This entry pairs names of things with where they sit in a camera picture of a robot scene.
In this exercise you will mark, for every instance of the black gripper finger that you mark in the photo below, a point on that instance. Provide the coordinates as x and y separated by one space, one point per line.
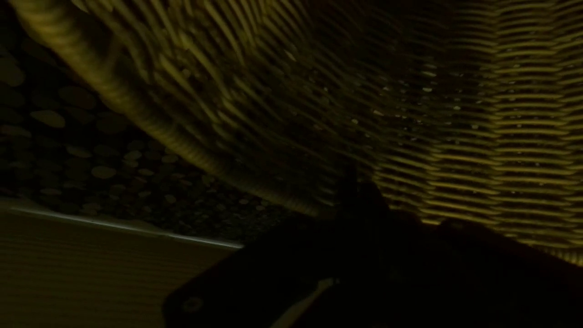
374 266

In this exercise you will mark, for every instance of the woven wicker basket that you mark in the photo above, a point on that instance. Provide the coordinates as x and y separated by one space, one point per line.
458 109

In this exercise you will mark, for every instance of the black white spotted bedspread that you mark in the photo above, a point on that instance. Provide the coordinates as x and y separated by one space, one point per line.
61 147

